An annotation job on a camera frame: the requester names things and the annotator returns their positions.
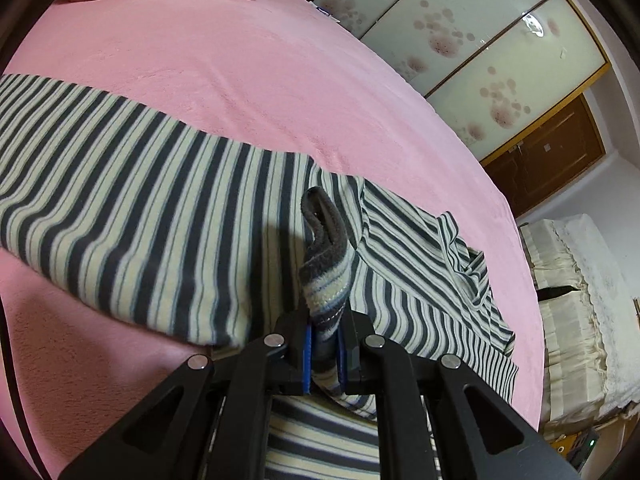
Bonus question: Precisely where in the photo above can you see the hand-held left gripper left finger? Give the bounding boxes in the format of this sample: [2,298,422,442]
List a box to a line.
[57,310,314,480]

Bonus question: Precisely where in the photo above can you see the white blue small packet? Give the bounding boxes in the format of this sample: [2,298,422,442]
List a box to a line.
[309,2,342,23]

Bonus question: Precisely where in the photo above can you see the pink fleece blanket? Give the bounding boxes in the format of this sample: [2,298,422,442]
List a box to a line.
[0,0,546,480]

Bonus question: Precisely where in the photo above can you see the grey white striped garment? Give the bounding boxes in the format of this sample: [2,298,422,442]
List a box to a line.
[0,74,521,480]

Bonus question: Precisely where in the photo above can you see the cream lace covered furniture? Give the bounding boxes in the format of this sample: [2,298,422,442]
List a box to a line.
[519,212,640,423]

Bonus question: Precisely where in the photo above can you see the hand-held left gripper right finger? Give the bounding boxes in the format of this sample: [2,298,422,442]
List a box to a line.
[336,310,583,480]

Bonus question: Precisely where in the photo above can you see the brown wooden door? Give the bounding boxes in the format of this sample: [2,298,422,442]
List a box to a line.
[480,92,607,216]

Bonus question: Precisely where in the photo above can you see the floral sliding wardrobe doors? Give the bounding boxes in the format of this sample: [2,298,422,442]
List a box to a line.
[300,0,612,161]

